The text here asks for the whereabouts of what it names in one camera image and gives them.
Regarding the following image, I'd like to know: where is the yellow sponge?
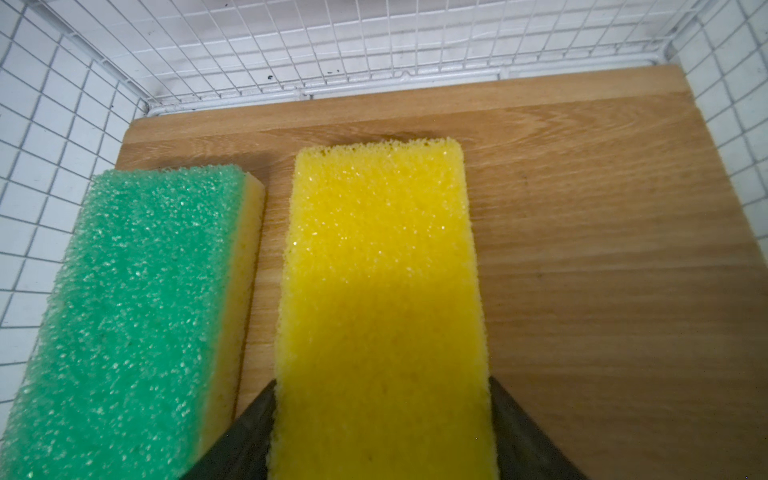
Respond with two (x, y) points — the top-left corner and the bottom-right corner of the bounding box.
(268, 138), (498, 479)

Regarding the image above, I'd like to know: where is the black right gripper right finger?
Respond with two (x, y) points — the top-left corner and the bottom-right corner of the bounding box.
(489, 376), (588, 480)

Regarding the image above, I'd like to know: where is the bottom wooden shelf board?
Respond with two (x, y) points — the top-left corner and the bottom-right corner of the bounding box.
(117, 65), (767, 479)

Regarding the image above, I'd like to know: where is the white wire three-tier shelf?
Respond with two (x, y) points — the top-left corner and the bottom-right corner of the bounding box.
(1, 1), (767, 417)

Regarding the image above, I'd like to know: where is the light green sponge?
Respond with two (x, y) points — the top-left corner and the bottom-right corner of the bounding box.
(1, 165), (266, 479)

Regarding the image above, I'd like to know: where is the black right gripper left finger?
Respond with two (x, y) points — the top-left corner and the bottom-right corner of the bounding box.
(182, 380), (276, 480)

